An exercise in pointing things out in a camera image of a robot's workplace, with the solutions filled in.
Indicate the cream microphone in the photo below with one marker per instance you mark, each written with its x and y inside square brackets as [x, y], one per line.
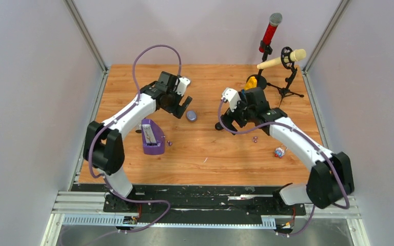
[291, 57]

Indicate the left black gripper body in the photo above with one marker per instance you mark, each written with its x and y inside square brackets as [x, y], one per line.
[172, 106]

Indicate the red microphone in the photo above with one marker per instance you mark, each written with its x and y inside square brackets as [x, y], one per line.
[274, 20]

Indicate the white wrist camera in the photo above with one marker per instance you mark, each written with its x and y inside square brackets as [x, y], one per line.
[182, 85]
[232, 97]

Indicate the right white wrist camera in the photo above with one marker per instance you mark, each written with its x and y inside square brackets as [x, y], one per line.
[232, 97]

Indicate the black earbud charging case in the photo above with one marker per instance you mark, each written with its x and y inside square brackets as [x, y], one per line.
[218, 126]

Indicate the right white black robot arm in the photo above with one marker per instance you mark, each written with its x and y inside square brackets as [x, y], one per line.
[330, 175]

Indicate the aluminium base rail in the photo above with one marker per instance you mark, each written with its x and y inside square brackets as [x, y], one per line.
[199, 207]

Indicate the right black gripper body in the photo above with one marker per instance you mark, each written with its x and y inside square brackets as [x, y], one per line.
[243, 114]

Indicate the purple stapler box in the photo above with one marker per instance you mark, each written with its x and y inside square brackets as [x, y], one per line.
[153, 138]

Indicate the colourful toy block pile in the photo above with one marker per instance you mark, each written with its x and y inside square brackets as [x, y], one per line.
[251, 83]

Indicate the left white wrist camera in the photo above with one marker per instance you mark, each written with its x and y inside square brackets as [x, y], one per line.
[182, 85]

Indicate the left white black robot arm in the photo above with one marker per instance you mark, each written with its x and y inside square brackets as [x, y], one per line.
[103, 147]

